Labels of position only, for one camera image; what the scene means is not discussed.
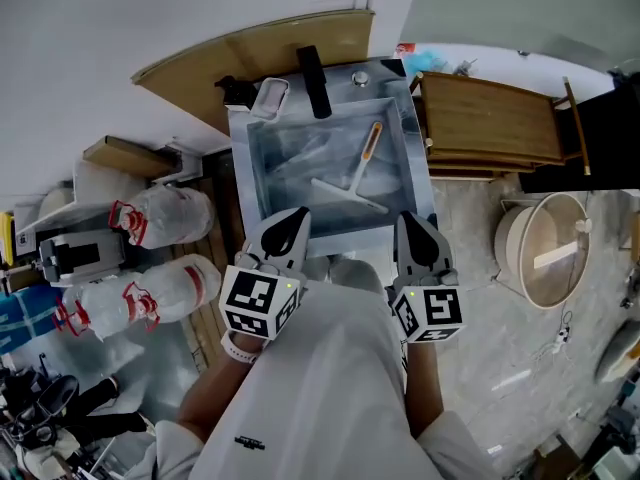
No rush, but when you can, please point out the wooden plank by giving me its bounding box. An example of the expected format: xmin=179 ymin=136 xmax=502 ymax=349
xmin=81 ymin=135 xmax=177 ymax=180

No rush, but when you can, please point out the stainless steel sink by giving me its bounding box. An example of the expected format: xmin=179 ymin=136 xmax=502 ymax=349
xmin=227 ymin=57 xmax=439 ymax=259

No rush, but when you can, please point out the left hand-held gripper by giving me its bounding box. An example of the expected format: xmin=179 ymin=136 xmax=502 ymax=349
xmin=218 ymin=206 xmax=313 ymax=342

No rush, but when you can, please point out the white shirt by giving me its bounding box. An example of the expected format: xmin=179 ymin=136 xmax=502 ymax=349
xmin=123 ymin=257 xmax=501 ymax=480

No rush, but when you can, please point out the blue plastic bag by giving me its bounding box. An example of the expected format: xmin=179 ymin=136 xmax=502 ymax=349
xmin=402 ymin=46 xmax=447 ymax=80

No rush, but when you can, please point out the brown wooden board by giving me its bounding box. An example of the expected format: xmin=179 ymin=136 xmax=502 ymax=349
xmin=130 ymin=9 xmax=376 ymax=135

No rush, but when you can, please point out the blue box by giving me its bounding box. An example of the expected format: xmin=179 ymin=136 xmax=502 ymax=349
xmin=0 ymin=284 xmax=65 ymax=355

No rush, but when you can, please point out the grey machine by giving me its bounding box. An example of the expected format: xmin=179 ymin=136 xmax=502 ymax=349
xmin=38 ymin=229 xmax=127 ymax=288

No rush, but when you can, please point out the person's right forearm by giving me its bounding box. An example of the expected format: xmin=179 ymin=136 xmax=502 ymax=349
xmin=403 ymin=339 xmax=447 ymax=440

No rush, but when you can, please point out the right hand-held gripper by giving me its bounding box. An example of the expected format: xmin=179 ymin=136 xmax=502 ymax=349
xmin=390 ymin=211 xmax=467 ymax=344

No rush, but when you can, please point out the wooden cabinet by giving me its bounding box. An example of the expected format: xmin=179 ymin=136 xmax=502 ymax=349
xmin=409 ymin=71 xmax=592 ymax=180

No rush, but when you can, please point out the white wristwatch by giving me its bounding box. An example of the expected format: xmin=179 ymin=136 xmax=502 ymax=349
xmin=220 ymin=329 xmax=265 ymax=365

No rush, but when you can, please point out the white soap dish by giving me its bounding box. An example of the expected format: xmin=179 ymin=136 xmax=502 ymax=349
xmin=249 ymin=77 xmax=292 ymax=121

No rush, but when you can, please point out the black table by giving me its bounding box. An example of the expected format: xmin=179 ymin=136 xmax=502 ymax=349
xmin=518 ymin=70 xmax=640 ymax=195

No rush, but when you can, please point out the black faucet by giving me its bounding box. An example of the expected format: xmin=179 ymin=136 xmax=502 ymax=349
xmin=295 ymin=45 xmax=334 ymax=121

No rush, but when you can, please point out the round beige tub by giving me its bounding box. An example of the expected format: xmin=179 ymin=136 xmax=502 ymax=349
xmin=494 ymin=192 xmax=594 ymax=311

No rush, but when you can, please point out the white cable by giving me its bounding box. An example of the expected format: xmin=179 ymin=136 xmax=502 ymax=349
xmin=528 ymin=309 xmax=574 ymax=365

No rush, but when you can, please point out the person's left forearm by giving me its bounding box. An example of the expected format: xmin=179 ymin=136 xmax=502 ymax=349
xmin=176 ymin=331 xmax=267 ymax=443

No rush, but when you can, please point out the white squeegee with orange handle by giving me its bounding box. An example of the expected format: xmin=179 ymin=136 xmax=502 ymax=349
xmin=310 ymin=121 xmax=390 ymax=215

